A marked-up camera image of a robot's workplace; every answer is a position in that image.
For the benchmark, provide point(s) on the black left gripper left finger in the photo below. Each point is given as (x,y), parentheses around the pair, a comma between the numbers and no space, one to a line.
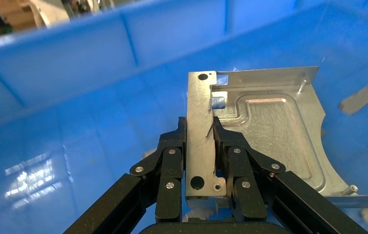
(170,168)

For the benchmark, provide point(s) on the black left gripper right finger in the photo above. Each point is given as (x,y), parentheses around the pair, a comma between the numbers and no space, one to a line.
(242,168)

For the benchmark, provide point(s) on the silver sheet metal plate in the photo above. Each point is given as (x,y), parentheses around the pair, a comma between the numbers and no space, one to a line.
(267,135)

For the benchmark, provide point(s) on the blue plastic bin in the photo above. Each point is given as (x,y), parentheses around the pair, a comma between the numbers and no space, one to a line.
(74,97)

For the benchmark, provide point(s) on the grey tape strip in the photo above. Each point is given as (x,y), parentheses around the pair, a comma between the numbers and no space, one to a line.
(358,100)

